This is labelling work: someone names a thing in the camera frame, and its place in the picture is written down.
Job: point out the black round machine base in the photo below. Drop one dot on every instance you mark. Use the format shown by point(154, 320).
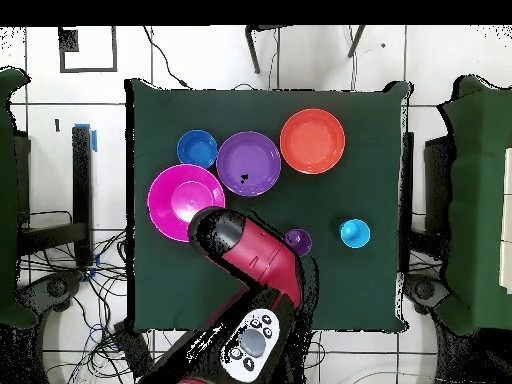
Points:
point(426, 290)
point(56, 288)

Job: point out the green-clothed side table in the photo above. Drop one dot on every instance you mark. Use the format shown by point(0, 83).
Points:
point(476, 200)
point(10, 200)

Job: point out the dark green tablecloth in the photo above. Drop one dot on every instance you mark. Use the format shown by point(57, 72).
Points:
point(360, 288)

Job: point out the wide purple bowl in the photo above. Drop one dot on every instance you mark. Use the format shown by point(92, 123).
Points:
point(248, 160)

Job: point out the black power strip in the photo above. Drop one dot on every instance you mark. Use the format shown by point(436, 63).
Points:
point(132, 348)

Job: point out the large pink bowl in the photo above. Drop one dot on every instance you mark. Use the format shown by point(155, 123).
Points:
point(168, 200)

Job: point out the light blue plastic cup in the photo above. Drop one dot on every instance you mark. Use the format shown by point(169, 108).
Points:
point(354, 233)

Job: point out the black camera stand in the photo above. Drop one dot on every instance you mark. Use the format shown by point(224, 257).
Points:
point(252, 52)

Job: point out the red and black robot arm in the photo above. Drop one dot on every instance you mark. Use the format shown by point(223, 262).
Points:
point(260, 256)

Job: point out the black bench frame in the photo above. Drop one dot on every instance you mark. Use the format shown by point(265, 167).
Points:
point(438, 180)
point(82, 192)

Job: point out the purple plastic cup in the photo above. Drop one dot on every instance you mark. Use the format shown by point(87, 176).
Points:
point(300, 241)

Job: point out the wide orange bowl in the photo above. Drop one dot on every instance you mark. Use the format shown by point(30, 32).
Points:
point(312, 141)

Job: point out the dark blue small bowl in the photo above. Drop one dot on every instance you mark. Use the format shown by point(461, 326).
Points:
point(197, 148)

